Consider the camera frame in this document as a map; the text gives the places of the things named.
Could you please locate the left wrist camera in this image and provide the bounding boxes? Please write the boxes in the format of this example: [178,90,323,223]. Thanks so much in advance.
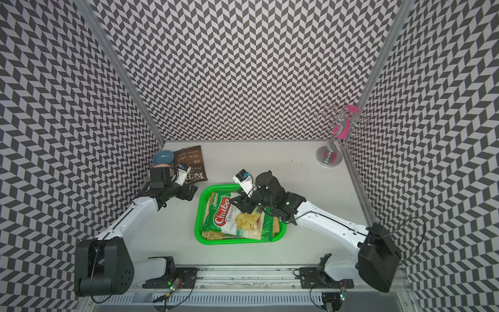
[175,163,191,187]

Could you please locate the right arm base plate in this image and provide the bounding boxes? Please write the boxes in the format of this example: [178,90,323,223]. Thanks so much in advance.
[296,266,354,289]

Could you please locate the blue bowl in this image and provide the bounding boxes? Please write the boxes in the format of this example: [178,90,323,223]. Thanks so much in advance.
[152,150,175,166]

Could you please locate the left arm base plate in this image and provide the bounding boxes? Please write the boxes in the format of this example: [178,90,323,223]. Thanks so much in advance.
[142,267,198,290]

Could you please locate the green white Chulo chips bag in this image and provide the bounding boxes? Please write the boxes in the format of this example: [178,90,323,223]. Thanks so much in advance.
[202,190,275,242]

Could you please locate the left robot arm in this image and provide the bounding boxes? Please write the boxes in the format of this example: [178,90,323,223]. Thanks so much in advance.
[74,163,198,297]

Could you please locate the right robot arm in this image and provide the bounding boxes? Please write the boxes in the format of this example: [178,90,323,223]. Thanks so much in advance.
[231,170,402,293]

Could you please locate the brown Kettle chips bag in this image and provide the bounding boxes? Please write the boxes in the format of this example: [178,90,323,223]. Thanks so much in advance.
[174,145,208,184]

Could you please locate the green plastic basket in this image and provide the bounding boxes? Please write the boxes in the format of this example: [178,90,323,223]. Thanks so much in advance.
[194,184,287,245]

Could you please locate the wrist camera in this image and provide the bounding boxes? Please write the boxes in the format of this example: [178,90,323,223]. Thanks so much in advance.
[233,169,255,198]
[175,163,191,187]

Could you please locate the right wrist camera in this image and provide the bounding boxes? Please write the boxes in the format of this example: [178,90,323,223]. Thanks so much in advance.
[233,169,255,198]

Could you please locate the aluminium front rail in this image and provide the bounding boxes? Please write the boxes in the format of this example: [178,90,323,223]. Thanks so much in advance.
[97,264,414,293]

